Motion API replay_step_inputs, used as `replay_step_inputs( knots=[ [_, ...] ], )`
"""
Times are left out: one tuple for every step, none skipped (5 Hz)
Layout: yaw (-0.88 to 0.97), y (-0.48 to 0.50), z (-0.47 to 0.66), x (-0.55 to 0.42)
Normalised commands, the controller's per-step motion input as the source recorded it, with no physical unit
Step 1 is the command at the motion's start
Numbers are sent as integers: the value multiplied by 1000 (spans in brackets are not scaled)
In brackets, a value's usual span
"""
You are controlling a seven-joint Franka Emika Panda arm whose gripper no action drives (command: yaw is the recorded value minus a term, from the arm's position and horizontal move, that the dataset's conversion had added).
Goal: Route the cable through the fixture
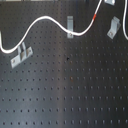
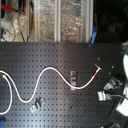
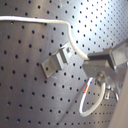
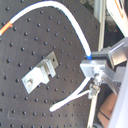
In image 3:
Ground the white cable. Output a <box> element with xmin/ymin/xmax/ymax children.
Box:
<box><xmin>0</xmin><ymin>16</ymin><xmax>91</xmax><ymax>62</ymax></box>

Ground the white wire loop red mark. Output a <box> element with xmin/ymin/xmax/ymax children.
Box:
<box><xmin>79</xmin><ymin>77</ymin><xmax>106</xmax><ymax>117</ymax></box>

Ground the perforated metal board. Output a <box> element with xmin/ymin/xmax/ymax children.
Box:
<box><xmin>0</xmin><ymin>0</ymin><xmax>128</xmax><ymax>128</ymax></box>

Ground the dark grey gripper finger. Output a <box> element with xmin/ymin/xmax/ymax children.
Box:
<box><xmin>82</xmin><ymin>49</ymin><xmax>116</xmax><ymax>78</ymax></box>

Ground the grey metal cable clip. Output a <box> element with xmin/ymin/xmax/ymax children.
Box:
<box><xmin>41</xmin><ymin>42</ymin><xmax>74</xmax><ymax>78</ymax></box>

